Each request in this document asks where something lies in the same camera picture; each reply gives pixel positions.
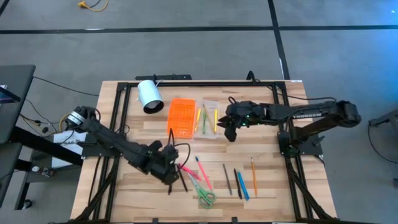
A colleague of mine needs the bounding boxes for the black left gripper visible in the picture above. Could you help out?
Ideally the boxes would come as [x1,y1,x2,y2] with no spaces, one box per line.
[146,139,182,187]

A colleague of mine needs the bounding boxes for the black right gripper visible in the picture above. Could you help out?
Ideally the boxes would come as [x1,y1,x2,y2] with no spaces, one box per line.
[217,96,265,143]

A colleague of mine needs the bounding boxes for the pink highlighter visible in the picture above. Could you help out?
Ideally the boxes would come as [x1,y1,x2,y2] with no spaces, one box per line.
[178,164,202,182]

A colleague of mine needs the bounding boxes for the pink pen with blue tip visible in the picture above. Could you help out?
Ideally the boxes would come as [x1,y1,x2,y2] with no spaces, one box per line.
[195,156,213,191]

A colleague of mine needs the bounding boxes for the green handled scissors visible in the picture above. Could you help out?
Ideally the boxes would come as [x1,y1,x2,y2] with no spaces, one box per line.
[187,172,217,210]

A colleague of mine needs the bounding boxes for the grey pencil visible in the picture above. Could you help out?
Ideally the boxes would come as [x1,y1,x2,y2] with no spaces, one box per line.
[222,164,233,196]

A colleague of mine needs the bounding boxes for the orange pencil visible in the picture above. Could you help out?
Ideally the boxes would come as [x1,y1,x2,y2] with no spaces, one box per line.
[251,157,259,198]

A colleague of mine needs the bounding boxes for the clear plastic supply box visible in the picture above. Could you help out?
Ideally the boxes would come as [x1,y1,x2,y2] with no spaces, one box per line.
[195,99,221,140]

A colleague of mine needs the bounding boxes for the orange plastic box lid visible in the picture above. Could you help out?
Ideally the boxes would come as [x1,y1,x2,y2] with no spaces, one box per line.
[167,98,198,139]

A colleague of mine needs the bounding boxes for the white printed box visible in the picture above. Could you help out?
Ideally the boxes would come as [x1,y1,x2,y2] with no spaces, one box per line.
[51,129,88,169]

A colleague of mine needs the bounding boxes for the black power strip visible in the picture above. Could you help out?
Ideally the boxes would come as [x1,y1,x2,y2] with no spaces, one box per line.
[135,73,193,81]

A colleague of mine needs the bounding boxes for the black metal stand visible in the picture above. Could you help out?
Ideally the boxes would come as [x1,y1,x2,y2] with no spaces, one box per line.
[368,108,398,136]

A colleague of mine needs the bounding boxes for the dark grey desk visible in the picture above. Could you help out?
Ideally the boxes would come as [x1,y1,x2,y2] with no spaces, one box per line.
[0,64,37,208]

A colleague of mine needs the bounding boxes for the blue screen device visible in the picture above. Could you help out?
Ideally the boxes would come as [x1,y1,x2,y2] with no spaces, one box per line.
[0,84,21,103]

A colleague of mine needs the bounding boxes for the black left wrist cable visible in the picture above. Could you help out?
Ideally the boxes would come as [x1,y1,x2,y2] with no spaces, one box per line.
[167,128,191,170]

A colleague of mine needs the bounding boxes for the black aluminium table frame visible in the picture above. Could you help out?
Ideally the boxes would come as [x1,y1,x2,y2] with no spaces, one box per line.
[70,80,340,224]

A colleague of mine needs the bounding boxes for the black floor cable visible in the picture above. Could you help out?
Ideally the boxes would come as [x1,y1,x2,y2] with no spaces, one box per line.
[32,76,100,97]

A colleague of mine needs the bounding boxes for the yellow floor cable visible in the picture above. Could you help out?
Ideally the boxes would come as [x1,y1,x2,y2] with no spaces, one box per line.
[77,0,109,12]

